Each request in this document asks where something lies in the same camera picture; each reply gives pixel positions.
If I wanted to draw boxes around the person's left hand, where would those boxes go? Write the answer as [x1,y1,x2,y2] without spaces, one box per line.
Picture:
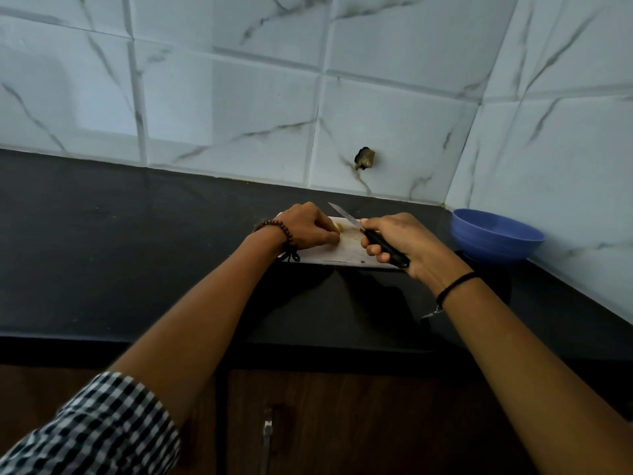
[276,202,342,251]

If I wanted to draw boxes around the person's right hand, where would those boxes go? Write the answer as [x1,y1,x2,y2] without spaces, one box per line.
[359,212,474,294]

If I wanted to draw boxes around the steel kitchen knife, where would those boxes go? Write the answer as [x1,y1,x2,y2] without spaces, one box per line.
[328,202,411,270]

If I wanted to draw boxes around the white cutting board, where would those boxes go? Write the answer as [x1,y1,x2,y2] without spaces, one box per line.
[276,216,402,269]

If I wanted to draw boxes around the blue plastic bowl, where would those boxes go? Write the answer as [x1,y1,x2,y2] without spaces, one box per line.
[450,208,547,265]

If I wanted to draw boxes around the person's left forearm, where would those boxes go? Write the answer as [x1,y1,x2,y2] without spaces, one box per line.
[108,230,290,426]

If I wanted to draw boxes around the person's right forearm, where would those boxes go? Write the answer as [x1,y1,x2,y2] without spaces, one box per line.
[442,279,633,475]

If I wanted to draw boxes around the black wristband with charm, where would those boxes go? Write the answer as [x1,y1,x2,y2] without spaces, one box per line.
[421,271,481,321]

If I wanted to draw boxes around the black white checkered shirt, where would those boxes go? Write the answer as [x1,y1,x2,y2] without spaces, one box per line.
[0,372,182,475]

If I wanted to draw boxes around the brown bead bracelet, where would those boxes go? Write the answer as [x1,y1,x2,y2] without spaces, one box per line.
[253,220,301,264]

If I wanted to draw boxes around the metal cabinet handle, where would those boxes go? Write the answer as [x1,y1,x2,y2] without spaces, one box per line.
[260,420,274,475]

